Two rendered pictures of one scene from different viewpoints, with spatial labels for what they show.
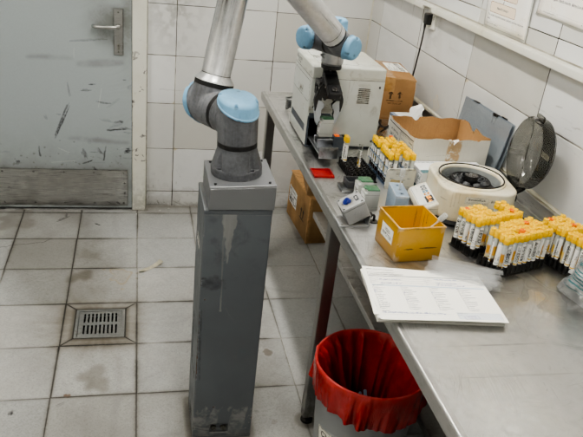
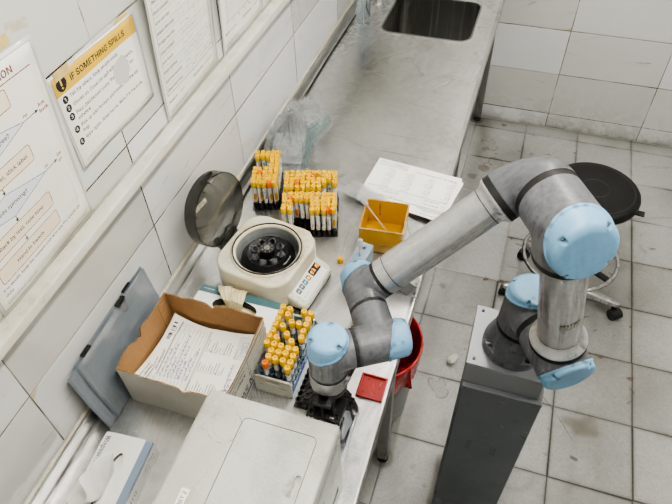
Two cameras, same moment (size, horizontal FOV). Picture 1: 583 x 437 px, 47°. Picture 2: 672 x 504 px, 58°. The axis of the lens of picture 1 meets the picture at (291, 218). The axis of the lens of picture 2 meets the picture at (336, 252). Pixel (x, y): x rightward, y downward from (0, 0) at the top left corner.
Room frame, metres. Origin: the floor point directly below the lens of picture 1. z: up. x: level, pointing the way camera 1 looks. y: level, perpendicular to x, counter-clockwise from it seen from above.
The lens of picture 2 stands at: (2.76, 0.29, 2.25)
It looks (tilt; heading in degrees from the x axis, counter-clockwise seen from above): 47 degrees down; 214
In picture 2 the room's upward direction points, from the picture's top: 2 degrees counter-clockwise
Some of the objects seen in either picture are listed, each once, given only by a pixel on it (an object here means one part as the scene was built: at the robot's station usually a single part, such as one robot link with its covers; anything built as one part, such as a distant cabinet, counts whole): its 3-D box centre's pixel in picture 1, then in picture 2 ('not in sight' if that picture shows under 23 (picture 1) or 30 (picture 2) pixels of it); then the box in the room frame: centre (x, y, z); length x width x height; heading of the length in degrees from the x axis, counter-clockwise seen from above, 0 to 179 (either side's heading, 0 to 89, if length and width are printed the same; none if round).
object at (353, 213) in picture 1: (359, 208); (398, 274); (1.73, -0.19, 0.92); 0.13 x 0.07 x 0.08; 105
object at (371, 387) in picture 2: (322, 172); (371, 387); (2.06, -0.08, 0.88); 0.07 x 0.07 x 0.01; 15
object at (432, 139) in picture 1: (435, 146); (197, 358); (2.26, -0.48, 0.95); 0.29 x 0.25 x 0.15; 105
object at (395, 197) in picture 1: (396, 205); (359, 266); (1.76, -0.30, 0.92); 0.10 x 0.07 x 0.10; 7
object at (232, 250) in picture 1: (225, 316); (481, 438); (1.81, 0.18, 0.44); 0.20 x 0.20 x 0.87; 15
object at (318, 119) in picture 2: not in sight; (306, 115); (1.25, -0.83, 0.94); 0.20 x 0.17 x 0.14; 177
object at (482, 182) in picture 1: (468, 184); (268, 255); (1.89, -0.53, 0.97); 0.15 x 0.15 x 0.07
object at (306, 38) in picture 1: (317, 37); (378, 335); (2.17, -0.02, 1.30); 0.11 x 0.11 x 0.08; 45
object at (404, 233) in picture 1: (409, 232); (384, 227); (1.59, -0.32, 0.93); 0.13 x 0.13 x 0.10; 19
